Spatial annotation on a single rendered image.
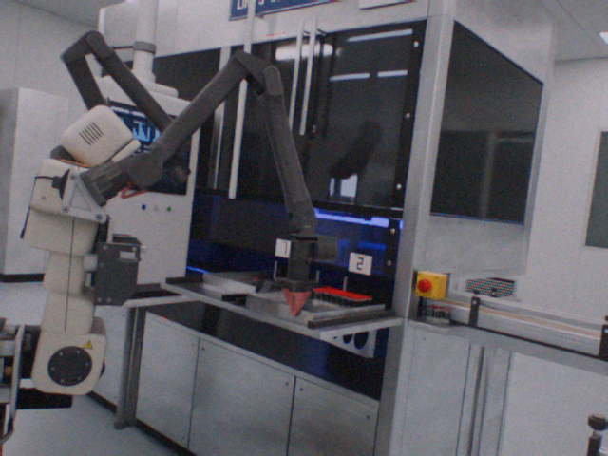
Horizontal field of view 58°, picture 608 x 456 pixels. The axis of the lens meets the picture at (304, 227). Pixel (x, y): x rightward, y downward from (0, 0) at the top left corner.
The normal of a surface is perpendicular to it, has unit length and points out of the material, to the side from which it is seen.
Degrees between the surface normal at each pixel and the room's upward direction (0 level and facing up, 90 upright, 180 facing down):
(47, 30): 90
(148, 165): 87
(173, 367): 90
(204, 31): 90
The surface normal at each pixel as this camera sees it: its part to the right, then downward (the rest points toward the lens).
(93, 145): 0.39, 0.09
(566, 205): -0.65, -0.04
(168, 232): 0.78, 0.12
